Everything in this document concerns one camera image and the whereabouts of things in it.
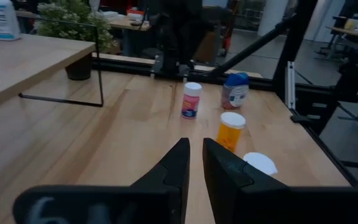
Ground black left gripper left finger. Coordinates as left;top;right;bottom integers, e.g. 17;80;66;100
12;138;191;224

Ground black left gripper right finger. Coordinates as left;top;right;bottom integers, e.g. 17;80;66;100
202;138;358;224

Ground orange pill bottle white cap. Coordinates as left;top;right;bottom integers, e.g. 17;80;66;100
216;111;247;153

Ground clear bottle blue cap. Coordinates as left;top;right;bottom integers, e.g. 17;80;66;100
221;72;250;110

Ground pink medicine bottle white cap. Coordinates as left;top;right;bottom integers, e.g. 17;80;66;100
180;82;203;120

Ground wooden shelf black metal legs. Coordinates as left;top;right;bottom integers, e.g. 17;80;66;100
0;14;104;118

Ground background wooden desk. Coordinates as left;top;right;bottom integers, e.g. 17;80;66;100
109;9;152;57
315;14;358;60

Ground small green potted plant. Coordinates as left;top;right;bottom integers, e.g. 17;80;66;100
35;0;117;81

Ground white strip on frame post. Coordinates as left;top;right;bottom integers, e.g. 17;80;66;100
285;60;296;110

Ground black table-level camera mount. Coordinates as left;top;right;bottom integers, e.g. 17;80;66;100
334;40;358;105

